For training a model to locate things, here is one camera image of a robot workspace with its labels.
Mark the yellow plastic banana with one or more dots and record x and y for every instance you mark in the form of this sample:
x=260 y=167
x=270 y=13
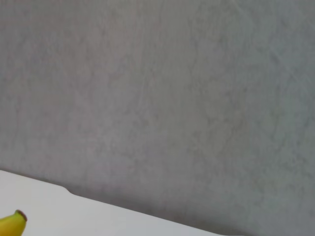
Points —
x=12 y=225

